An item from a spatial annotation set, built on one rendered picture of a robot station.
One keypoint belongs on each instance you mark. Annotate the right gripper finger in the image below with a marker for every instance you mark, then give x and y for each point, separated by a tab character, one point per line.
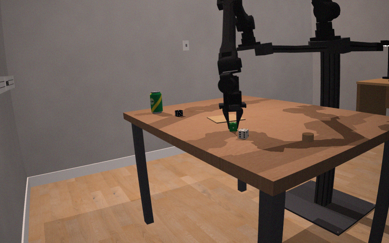
226	114
238	117

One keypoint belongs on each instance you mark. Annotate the brown cylinder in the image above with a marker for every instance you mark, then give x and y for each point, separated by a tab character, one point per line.
307	137

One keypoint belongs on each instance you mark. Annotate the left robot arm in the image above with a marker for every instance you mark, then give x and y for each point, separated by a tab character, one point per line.
325	12

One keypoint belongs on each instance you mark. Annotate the white die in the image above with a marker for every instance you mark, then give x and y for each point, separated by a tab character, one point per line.
243	133

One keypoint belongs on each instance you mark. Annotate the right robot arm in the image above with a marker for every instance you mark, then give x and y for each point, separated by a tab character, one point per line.
228	57

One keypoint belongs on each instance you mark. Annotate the green die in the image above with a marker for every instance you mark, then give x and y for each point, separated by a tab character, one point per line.
233	127

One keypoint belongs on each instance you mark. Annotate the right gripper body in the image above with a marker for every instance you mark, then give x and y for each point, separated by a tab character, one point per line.
226	108

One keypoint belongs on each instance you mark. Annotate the black die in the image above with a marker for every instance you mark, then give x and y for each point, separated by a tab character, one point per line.
178	113

